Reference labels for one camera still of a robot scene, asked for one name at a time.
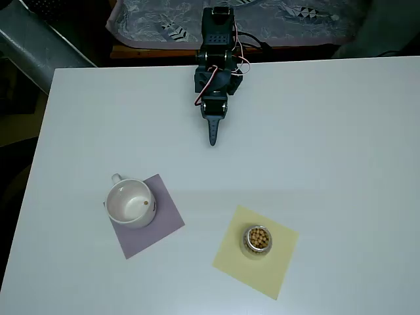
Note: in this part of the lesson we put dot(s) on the wooden bed frame rail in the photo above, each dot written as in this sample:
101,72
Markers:
157,52

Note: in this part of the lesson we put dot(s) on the silver foil duct pipe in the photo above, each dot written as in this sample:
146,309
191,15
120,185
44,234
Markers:
39,49

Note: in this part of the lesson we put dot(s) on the purple square paper sheet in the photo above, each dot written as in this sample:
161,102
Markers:
157,231

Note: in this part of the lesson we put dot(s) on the glass jar of beans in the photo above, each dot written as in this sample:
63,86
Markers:
257,238

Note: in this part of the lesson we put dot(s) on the yellow square paper sheet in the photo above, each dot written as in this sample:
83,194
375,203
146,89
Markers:
262,277

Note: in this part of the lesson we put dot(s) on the white ceramic mug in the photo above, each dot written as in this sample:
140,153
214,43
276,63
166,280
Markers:
144,220

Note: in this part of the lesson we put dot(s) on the leaf patterned bedsheet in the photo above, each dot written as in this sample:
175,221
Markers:
279,23

